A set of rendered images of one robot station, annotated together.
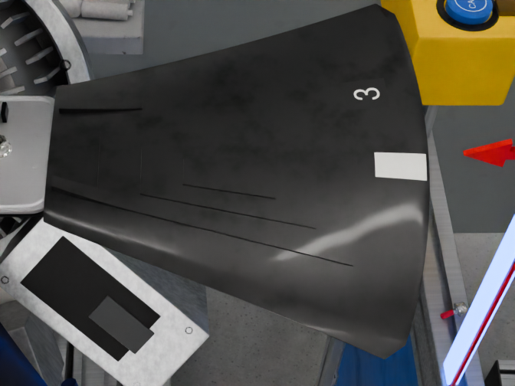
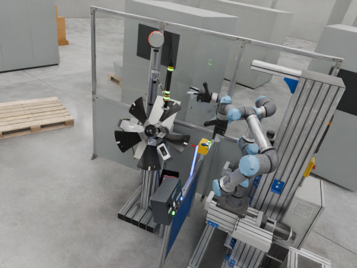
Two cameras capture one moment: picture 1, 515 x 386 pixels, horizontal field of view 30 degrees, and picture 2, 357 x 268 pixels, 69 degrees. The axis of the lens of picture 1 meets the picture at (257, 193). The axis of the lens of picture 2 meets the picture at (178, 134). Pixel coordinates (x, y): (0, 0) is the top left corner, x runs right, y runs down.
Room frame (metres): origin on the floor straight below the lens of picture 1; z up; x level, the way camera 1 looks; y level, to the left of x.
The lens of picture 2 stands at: (-1.47, -0.82, 2.40)
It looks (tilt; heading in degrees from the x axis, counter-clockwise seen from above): 30 degrees down; 24
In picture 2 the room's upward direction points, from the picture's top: 10 degrees clockwise
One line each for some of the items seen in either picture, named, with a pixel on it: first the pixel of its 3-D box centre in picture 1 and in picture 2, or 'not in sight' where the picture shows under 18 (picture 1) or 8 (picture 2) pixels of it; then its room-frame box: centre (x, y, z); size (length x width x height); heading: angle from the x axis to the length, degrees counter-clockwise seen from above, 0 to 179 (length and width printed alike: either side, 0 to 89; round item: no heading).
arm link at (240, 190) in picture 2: not in sight; (238, 184); (0.11, -0.66, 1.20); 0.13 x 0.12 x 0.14; 138
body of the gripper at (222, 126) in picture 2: not in sight; (220, 125); (0.18, -0.41, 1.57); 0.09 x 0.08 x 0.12; 98
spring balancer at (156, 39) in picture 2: not in sight; (156, 39); (0.88, 0.64, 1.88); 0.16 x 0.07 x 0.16; 133
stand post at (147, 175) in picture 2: not in sight; (146, 183); (0.44, 0.30, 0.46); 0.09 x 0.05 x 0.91; 98
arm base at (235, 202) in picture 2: not in sight; (235, 196); (0.11, -0.67, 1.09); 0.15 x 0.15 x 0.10
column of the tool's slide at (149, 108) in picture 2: not in sight; (147, 124); (0.88, 0.64, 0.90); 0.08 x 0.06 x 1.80; 133
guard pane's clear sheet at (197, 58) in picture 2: not in sight; (192, 81); (1.07, 0.25, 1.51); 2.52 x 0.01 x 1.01; 98
